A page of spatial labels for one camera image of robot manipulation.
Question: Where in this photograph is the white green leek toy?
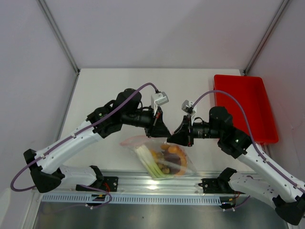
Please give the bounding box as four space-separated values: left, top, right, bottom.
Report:
134 145 174 179

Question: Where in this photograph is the white slotted cable duct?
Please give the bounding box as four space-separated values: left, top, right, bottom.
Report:
41 193 222 206

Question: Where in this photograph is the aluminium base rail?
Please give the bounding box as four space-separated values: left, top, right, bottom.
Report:
32 170 293 198

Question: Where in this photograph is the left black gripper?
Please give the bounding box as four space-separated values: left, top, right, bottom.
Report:
122 104 171 138

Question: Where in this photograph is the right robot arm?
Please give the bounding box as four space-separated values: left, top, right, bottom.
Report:
167 106 305 226

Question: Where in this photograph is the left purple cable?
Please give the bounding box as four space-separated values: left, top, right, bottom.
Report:
10 83 160 210

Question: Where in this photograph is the left aluminium frame post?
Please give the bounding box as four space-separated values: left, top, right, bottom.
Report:
37 0 80 74

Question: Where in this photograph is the clear zip top bag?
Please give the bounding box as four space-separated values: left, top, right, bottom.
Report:
120 135 196 179

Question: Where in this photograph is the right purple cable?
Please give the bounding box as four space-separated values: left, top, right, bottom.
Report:
192 90 305 194

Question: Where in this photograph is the purple cable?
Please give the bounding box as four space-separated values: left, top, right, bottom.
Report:
10 83 160 210
192 90 305 194

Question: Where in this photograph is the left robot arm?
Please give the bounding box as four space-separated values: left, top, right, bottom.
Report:
23 88 171 193

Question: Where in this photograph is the red plastic bin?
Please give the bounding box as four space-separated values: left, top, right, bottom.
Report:
214 74 279 145

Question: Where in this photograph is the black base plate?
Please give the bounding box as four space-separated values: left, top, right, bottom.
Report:
76 177 119 192
198 178 244 194

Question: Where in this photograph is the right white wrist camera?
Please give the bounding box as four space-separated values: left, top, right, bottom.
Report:
182 100 197 124

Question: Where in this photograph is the aluminium frame post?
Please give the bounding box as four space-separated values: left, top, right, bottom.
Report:
241 0 293 76
37 0 80 74

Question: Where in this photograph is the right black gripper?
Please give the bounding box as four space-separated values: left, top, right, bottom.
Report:
167 114 222 147

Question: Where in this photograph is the right aluminium frame post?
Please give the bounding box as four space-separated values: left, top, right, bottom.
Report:
241 0 293 76

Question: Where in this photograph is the papaya slice toy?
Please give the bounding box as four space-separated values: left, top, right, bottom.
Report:
162 153 181 175

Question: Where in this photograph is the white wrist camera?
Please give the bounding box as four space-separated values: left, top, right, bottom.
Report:
182 100 197 124
151 92 169 116

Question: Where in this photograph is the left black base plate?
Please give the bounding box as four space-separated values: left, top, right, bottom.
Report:
76 177 119 192

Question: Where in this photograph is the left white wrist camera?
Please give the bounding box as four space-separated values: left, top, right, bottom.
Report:
151 92 169 116

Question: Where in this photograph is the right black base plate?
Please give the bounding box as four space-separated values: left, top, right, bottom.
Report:
198 178 244 194

